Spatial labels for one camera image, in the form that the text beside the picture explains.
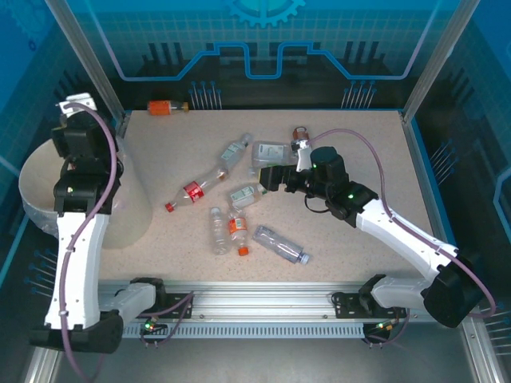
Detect red label cola bottle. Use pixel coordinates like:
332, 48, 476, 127
164, 167, 230, 213

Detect green label bottle yellow cap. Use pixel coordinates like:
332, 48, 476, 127
226, 182, 270, 210

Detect square clear bottle white label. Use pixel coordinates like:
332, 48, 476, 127
251, 140, 299, 168

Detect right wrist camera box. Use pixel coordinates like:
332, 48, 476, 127
290, 138, 313, 173

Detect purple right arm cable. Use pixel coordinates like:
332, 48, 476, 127
307, 128, 498, 318

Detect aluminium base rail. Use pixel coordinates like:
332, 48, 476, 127
95, 280, 480, 325

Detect aluminium frame post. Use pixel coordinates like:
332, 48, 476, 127
44, 0, 129, 125
402, 0, 482, 123

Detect crushed clear water bottle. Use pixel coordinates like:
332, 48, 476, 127
251, 224, 313, 265

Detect orange label bottle yellow cap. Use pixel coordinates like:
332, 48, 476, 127
147, 99, 190, 117

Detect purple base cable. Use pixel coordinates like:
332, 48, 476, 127
361, 306, 412, 348
139, 287, 196, 348

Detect slim clear bottle green label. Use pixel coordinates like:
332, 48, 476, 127
218, 132, 255, 173

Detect white round bin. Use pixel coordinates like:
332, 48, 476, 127
18, 137, 155, 251

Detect slotted grey cable duct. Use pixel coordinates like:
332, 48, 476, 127
121, 323, 366, 340

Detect grey metal panel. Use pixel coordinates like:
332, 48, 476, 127
23, 334, 498, 383

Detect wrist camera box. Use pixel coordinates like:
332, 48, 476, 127
290, 138, 313, 173
54, 93, 98, 116

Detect clear bottle white cap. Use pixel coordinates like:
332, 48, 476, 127
208, 206, 233, 256

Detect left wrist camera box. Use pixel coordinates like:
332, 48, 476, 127
54, 93, 98, 116

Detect bottles inside bin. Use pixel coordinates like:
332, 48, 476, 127
22, 137, 135, 236

